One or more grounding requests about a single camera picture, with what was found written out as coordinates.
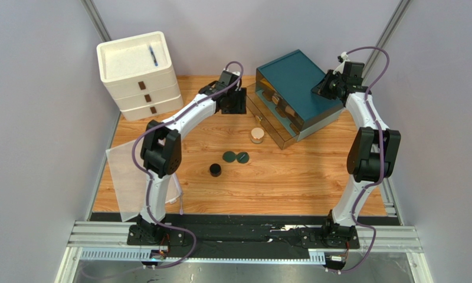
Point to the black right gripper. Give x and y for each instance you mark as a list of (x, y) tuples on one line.
[(324, 88)]

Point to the white mesh pouch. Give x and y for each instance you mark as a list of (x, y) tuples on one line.
[(144, 174)]

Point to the white three drawer cabinet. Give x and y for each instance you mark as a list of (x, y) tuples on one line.
[(139, 89)]

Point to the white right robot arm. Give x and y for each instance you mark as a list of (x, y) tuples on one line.
[(372, 156)]

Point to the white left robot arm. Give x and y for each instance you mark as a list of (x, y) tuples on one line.
[(199, 109)]

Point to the small black jar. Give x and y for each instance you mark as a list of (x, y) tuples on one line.
[(215, 170)]

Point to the clear acrylic drawer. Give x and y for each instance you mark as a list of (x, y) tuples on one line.
[(276, 102), (276, 127)]

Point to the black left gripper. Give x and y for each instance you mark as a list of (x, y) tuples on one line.
[(241, 108)]

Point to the gold lid cream jar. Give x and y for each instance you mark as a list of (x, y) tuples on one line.
[(257, 135)]

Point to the dark green round compact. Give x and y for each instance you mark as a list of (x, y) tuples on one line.
[(229, 156)]

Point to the blue pen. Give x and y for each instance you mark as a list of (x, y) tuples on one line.
[(156, 64)]

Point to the teal drawer organizer box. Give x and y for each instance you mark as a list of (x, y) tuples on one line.
[(293, 76)]

